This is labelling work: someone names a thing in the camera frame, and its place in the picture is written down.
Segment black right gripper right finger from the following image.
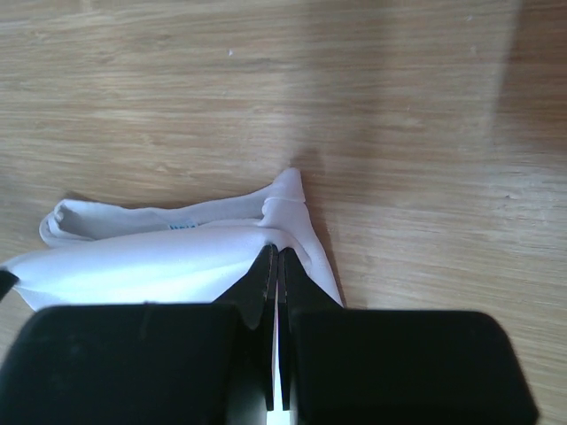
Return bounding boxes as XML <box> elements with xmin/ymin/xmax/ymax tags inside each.
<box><xmin>278</xmin><ymin>249</ymin><xmax>539</xmax><ymax>424</ymax></box>

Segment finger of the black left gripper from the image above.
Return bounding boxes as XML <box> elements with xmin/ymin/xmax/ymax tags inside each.
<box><xmin>0</xmin><ymin>269</ymin><xmax>19</xmax><ymax>301</ymax></box>

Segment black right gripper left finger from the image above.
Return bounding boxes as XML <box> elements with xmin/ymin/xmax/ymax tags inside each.
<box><xmin>1</xmin><ymin>246</ymin><xmax>278</xmax><ymax>424</ymax></box>

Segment white t shirt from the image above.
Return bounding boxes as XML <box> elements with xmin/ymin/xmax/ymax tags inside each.
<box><xmin>0</xmin><ymin>166</ymin><xmax>346</xmax><ymax>425</ymax></box>

